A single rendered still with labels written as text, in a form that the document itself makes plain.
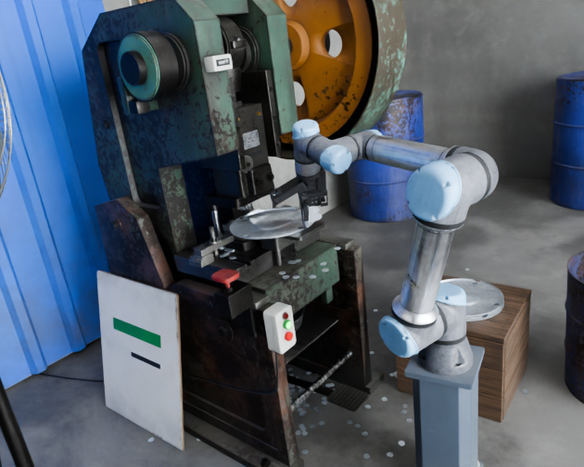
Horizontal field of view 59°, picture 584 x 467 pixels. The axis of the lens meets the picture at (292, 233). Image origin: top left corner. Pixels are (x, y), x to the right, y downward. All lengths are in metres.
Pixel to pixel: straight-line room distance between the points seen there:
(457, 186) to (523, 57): 3.64
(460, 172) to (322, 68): 0.94
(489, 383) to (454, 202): 1.01
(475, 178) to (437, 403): 0.70
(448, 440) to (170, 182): 1.19
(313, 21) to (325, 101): 0.27
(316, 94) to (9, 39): 1.35
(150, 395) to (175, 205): 0.74
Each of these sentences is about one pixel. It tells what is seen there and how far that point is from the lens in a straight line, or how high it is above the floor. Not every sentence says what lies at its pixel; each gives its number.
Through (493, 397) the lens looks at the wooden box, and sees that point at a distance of 2.02.
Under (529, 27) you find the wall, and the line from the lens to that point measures 4.68.
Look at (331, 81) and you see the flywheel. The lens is 1.92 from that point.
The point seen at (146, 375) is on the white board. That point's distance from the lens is 2.11.
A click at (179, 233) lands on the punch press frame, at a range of 1.87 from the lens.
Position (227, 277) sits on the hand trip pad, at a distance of 1.45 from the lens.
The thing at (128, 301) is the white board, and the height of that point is 0.50.
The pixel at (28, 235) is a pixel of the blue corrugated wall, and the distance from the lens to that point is 2.64.
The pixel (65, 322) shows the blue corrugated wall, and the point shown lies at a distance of 2.81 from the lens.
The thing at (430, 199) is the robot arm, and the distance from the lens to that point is 1.11.
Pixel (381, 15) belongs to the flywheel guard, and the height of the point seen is 1.39.
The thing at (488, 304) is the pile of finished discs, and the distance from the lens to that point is 2.03.
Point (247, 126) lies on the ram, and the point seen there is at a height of 1.11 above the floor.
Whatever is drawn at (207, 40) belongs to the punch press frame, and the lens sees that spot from 1.54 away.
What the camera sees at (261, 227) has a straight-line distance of 1.71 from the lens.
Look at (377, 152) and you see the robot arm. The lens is 1.42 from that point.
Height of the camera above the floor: 1.36
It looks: 21 degrees down
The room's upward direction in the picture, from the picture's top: 7 degrees counter-clockwise
